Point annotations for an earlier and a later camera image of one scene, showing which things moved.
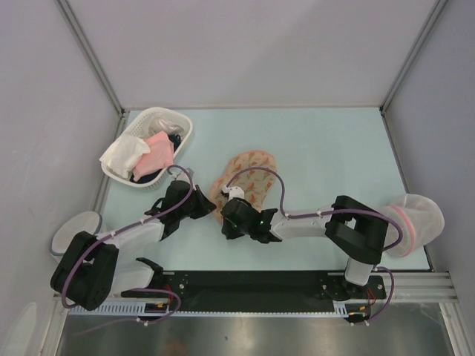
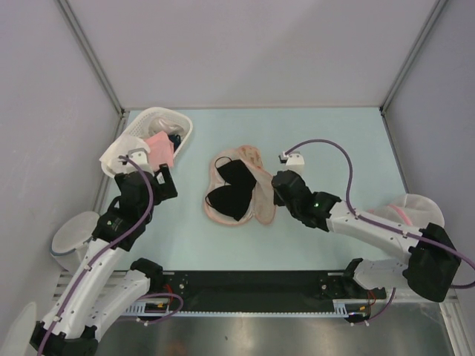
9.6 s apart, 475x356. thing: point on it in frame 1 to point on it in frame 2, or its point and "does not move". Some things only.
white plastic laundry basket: [138, 127] does not move
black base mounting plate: [249, 288] does not move
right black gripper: [228, 232] to [277, 199]
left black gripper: [205, 206] to [164, 190]
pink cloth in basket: [160, 156] does not move
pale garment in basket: [163, 124] does not move
